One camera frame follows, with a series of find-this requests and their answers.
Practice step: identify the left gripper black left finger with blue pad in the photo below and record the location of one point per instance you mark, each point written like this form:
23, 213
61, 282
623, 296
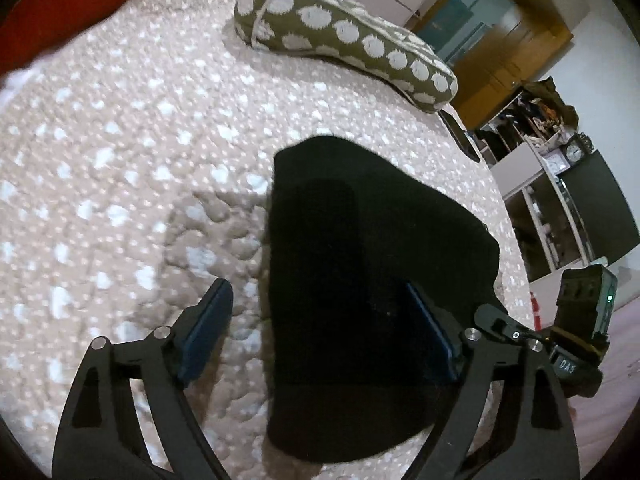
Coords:
99, 436

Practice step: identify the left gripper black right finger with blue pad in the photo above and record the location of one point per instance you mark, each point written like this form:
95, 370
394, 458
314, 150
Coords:
506, 416

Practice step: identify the black pants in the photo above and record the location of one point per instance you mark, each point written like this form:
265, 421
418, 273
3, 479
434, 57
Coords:
362, 260

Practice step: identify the white shelf unit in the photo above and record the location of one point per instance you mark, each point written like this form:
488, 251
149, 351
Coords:
549, 232

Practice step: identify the dark television screen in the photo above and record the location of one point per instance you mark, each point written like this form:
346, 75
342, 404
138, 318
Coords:
601, 205

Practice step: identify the small round clock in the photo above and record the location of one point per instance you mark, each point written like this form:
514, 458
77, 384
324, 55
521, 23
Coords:
574, 153

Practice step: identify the black phone on bed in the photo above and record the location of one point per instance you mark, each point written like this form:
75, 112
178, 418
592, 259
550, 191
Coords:
460, 136

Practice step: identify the beige dotted quilt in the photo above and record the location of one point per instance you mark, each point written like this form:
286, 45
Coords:
136, 165

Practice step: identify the brown wooden door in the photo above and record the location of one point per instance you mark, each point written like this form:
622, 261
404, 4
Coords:
494, 46

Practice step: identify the olive white-spotted pillow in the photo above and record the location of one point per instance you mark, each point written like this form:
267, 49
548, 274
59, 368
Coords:
345, 31

